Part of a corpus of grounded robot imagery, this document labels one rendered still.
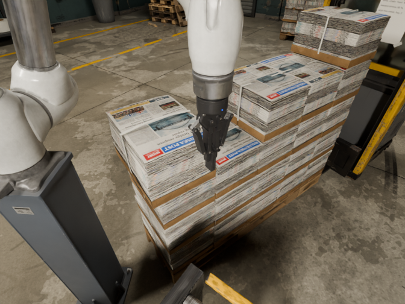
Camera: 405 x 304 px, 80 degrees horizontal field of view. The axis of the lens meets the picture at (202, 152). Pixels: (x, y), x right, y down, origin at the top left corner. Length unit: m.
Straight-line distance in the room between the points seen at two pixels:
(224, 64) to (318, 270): 1.57
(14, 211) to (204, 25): 0.84
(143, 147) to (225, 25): 0.48
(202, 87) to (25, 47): 0.55
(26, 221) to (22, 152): 0.29
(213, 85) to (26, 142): 0.57
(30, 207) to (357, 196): 2.20
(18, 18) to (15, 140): 0.32
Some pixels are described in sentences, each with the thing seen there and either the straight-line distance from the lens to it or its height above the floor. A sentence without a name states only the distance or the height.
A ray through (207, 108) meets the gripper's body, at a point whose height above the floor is 1.28.
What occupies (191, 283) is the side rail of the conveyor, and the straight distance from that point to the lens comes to 0.82.
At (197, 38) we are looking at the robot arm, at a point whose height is 1.43.
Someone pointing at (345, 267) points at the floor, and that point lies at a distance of 1.94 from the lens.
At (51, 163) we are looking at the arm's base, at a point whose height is 1.02.
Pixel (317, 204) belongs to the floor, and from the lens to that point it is 2.17.
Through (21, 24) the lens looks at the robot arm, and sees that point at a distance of 0.87.
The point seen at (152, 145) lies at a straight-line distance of 0.81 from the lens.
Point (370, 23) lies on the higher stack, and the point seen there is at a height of 1.28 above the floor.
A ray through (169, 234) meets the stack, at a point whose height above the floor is 0.56.
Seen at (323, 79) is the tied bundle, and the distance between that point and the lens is 1.40.
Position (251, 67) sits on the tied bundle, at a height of 1.06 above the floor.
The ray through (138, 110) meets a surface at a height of 1.06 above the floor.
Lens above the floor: 1.56
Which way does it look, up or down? 40 degrees down
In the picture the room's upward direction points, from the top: straight up
